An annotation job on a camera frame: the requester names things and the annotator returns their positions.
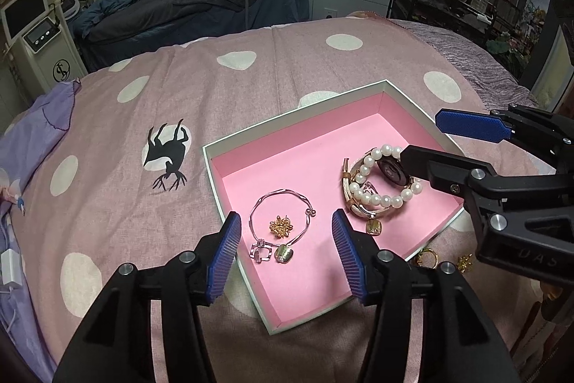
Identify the purple floral sheet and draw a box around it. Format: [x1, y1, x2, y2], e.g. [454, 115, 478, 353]
[0, 80, 84, 383]

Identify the white pearl bracelet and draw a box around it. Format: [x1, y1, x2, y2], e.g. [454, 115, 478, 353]
[350, 144, 423, 209]

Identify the green potted plant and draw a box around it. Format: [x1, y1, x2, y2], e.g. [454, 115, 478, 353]
[486, 31, 525, 67]

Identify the gold ring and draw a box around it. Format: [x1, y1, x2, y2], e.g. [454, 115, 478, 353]
[415, 249, 442, 271]

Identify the beige strap wristwatch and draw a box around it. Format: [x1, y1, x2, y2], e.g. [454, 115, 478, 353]
[343, 156, 420, 219]

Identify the purple grey striped blanket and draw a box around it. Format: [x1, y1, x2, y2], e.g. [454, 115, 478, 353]
[390, 19, 539, 106]

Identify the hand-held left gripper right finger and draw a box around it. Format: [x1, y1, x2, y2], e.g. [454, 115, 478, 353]
[331, 209, 523, 383]

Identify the white beauty machine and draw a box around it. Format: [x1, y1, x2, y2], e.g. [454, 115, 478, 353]
[0, 0, 88, 97]

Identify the pink polka dot blanket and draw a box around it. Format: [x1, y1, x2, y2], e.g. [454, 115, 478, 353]
[0, 16, 574, 383]

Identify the white box with pink lining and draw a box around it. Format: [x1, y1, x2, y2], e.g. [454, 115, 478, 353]
[202, 80, 467, 336]

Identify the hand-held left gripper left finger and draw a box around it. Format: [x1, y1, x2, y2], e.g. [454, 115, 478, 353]
[53, 210, 243, 383]

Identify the silver chain bracelet with charms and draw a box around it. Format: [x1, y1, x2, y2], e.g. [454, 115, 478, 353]
[248, 188, 317, 265]

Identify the black metal rack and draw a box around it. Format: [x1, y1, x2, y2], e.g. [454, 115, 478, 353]
[386, 0, 530, 65]

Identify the silver bangle with gold pendant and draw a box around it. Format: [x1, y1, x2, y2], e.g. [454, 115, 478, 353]
[354, 183, 385, 237]

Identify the dark blue massage bed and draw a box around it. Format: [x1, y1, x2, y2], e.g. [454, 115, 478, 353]
[72, 0, 310, 72]

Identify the white charger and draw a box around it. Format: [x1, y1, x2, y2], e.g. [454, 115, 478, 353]
[0, 251, 23, 289]

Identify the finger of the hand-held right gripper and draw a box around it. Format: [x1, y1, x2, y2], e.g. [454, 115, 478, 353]
[435, 105, 574, 173]
[399, 144, 574, 247]

